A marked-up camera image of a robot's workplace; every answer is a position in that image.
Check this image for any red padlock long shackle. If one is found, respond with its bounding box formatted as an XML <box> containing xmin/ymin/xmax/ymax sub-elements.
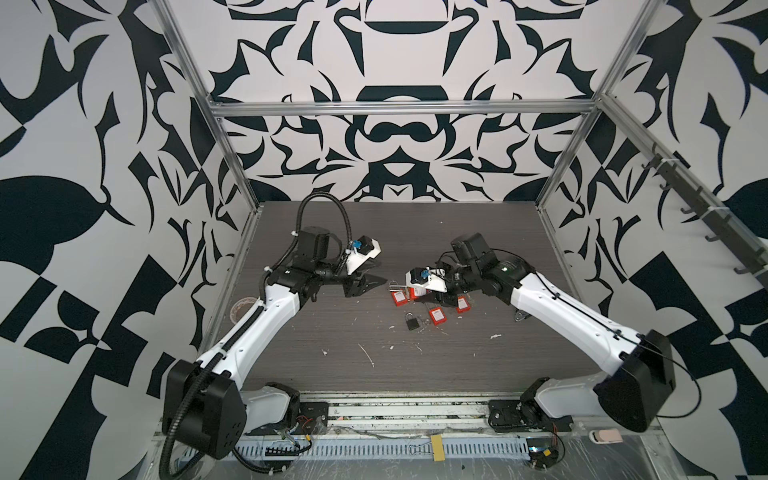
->
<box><xmin>455</xmin><ymin>296</ymin><xmax>471</xmax><ymax>314</ymax></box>

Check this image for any small black padlock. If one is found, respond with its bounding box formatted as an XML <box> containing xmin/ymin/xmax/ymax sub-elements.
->
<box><xmin>405</xmin><ymin>312</ymin><xmax>421</xmax><ymax>331</ymax></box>

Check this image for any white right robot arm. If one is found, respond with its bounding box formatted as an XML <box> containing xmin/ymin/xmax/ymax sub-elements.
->
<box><xmin>405</xmin><ymin>233</ymin><xmax>676</xmax><ymax>432</ymax></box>

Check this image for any red padlock with key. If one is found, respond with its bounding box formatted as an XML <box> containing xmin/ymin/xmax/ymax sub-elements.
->
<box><xmin>390</xmin><ymin>290</ymin><xmax>410</xmax><ymax>307</ymax></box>

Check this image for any small metal clip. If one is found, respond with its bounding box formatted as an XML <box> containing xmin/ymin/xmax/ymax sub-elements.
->
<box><xmin>514</xmin><ymin>309</ymin><xmax>531</xmax><ymax>322</ymax></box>

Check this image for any tape roll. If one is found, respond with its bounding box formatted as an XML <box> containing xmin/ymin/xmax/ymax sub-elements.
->
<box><xmin>229</xmin><ymin>297</ymin><xmax>258</xmax><ymax>325</ymax></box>

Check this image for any yellow tape piece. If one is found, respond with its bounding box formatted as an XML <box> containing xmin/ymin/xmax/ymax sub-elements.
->
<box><xmin>430</xmin><ymin>434</ymin><xmax>446</xmax><ymax>462</ymax></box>

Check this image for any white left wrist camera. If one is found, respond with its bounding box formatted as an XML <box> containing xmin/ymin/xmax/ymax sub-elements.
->
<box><xmin>345</xmin><ymin>236</ymin><xmax>382</xmax><ymax>275</ymax></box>

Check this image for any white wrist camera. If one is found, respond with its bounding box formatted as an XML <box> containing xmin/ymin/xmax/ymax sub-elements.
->
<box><xmin>345</xmin><ymin>236</ymin><xmax>382</xmax><ymax>275</ymax></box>
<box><xmin>405</xmin><ymin>267</ymin><xmax>446</xmax><ymax>287</ymax></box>

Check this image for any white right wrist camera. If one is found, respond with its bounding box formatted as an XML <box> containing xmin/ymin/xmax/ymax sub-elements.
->
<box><xmin>405</xmin><ymin>267</ymin><xmax>446</xmax><ymax>287</ymax></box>

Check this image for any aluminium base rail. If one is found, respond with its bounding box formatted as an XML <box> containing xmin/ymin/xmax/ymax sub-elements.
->
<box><xmin>238</xmin><ymin>393</ymin><xmax>658</xmax><ymax>466</ymax></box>

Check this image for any pink object on rail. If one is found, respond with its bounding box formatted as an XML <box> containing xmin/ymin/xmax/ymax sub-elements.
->
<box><xmin>588</xmin><ymin>429</ymin><xmax>624</xmax><ymax>445</ymax></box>

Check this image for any wall hook rack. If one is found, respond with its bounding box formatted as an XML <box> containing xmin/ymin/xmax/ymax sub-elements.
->
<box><xmin>641</xmin><ymin>143</ymin><xmax>767</xmax><ymax>289</ymax></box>

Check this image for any aluminium cage frame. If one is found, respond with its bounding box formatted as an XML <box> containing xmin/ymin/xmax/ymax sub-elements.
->
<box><xmin>149</xmin><ymin>0</ymin><xmax>768</xmax><ymax>397</ymax></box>

